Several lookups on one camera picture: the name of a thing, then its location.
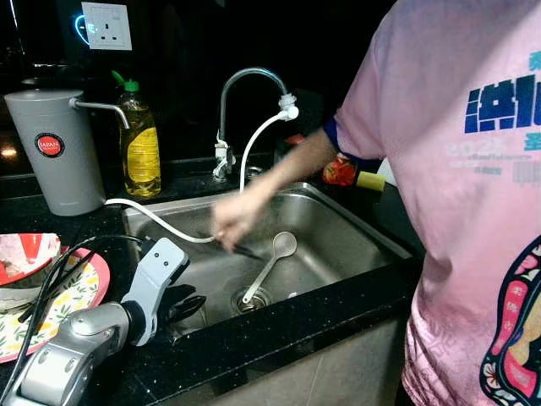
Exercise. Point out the floral plate pink rim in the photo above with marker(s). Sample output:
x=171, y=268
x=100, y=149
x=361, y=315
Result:
x=83, y=292

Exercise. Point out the white soup spoon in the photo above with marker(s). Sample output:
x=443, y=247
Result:
x=284, y=244

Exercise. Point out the person right forearm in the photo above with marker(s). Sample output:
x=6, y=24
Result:
x=292, y=169

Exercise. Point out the person right hand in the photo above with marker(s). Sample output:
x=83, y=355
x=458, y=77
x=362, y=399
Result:
x=237, y=222

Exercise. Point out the metal sink drain strainer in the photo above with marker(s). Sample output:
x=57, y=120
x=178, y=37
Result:
x=260, y=298

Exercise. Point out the round metal counter cap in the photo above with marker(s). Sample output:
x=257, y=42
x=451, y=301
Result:
x=253, y=172

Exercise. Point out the chrome sink faucet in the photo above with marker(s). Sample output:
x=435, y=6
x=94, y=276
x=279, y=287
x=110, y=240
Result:
x=221, y=157

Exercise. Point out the yellow dish soap bottle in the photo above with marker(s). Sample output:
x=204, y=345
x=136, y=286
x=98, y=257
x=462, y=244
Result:
x=142, y=156

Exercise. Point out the stainless steel sink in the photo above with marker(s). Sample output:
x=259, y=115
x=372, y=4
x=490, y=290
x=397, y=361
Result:
x=338, y=245

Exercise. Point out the grey water filter jug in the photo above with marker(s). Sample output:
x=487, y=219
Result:
x=59, y=182

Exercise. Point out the peach hand soap pump bottle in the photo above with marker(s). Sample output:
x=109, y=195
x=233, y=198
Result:
x=340, y=172

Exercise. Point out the yellow sponge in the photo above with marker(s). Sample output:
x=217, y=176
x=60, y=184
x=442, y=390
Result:
x=370, y=181

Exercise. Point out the person pink printed shirt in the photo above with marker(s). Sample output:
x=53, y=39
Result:
x=456, y=211

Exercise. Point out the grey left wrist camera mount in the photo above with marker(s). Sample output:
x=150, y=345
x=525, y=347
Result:
x=156, y=271

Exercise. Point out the white wall socket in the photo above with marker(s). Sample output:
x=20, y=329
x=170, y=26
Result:
x=106, y=27

